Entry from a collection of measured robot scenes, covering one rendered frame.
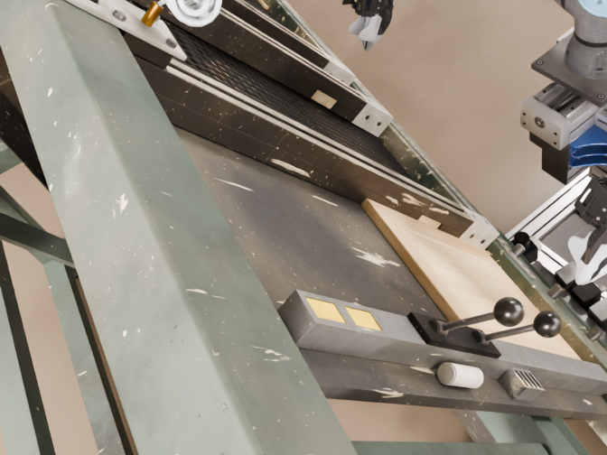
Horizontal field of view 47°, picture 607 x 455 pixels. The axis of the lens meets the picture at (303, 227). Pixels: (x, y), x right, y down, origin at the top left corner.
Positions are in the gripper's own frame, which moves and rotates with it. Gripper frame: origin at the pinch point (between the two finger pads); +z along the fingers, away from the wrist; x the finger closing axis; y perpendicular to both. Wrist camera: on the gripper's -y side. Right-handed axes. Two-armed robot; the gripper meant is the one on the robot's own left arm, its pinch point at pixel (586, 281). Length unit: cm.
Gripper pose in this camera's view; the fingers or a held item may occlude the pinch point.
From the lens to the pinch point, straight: 112.1
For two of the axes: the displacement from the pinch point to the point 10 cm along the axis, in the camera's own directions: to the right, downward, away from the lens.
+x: -9.1, -0.5, -4.1
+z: -3.1, 7.5, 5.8
